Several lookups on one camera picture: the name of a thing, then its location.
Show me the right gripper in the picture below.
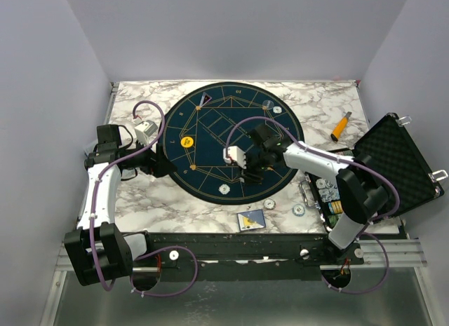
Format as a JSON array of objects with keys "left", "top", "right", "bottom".
[{"left": 236, "top": 149, "right": 270, "bottom": 184}]

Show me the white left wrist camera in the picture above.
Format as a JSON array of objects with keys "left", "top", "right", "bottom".
[{"left": 134, "top": 118, "right": 158, "bottom": 147}]

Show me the yellow chip stack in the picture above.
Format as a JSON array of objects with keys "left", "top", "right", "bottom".
[{"left": 328, "top": 201, "right": 343, "bottom": 215}]

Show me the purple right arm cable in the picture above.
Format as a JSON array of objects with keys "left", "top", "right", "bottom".
[{"left": 225, "top": 116, "right": 401, "bottom": 295}]

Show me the chrome case handle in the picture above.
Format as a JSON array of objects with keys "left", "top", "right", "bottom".
[{"left": 298, "top": 179, "right": 318, "bottom": 209}]

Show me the round blue poker mat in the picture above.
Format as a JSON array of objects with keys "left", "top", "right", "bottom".
[{"left": 158, "top": 81, "right": 304, "bottom": 205}]

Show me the black poker chip case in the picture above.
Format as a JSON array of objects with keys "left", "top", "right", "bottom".
[{"left": 305, "top": 113, "right": 447, "bottom": 232}]

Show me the white chip stack in case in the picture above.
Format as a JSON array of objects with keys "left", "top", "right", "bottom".
[{"left": 315, "top": 178, "right": 340, "bottom": 203}]

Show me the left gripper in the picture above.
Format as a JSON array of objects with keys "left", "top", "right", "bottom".
[{"left": 123, "top": 135, "right": 177, "bottom": 177}]

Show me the aluminium frame rail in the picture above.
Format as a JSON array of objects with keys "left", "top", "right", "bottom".
[{"left": 56, "top": 240, "right": 427, "bottom": 273}]

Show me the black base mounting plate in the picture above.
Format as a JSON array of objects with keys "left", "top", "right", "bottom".
[{"left": 72, "top": 229, "right": 366, "bottom": 283}]

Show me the green chip stack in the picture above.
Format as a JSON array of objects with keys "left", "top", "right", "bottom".
[{"left": 328, "top": 214, "right": 342, "bottom": 229}]

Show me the blue playing card box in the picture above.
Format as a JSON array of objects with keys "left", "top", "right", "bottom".
[{"left": 236, "top": 210, "right": 266, "bottom": 232}]

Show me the clear big blind button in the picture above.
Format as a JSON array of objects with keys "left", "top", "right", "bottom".
[{"left": 262, "top": 100, "right": 274, "bottom": 110}]

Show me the yellow utility knife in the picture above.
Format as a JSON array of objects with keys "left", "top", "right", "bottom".
[{"left": 330, "top": 111, "right": 352, "bottom": 142}]

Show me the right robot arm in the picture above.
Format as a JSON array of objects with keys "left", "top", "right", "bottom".
[{"left": 223, "top": 116, "right": 393, "bottom": 264}]

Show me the yellow dealer button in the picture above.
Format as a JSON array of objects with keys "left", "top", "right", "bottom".
[{"left": 180, "top": 136, "right": 194, "bottom": 149}]

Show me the grey 1 poker chip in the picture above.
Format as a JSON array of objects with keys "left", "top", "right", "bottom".
[{"left": 264, "top": 198, "right": 276, "bottom": 210}]

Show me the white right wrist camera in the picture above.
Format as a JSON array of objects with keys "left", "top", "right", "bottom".
[{"left": 223, "top": 146, "right": 247, "bottom": 169}]

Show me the white 5 poker chip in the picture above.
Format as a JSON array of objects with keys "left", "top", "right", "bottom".
[{"left": 218, "top": 184, "right": 230, "bottom": 195}]

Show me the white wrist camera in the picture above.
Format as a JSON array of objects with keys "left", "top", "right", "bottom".
[
  {"left": 223, "top": 146, "right": 247, "bottom": 169},
  {"left": 134, "top": 118, "right": 158, "bottom": 147}
]

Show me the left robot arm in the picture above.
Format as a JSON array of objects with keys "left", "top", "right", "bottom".
[{"left": 64, "top": 121, "right": 176, "bottom": 286}]

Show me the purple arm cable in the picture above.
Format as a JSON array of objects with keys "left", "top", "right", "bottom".
[
  {"left": 89, "top": 100, "right": 199, "bottom": 299},
  {"left": 225, "top": 116, "right": 401, "bottom": 295}
]

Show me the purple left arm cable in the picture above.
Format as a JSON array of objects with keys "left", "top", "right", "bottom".
[{"left": 89, "top": 100, "right": 199, "bottom": 299}]

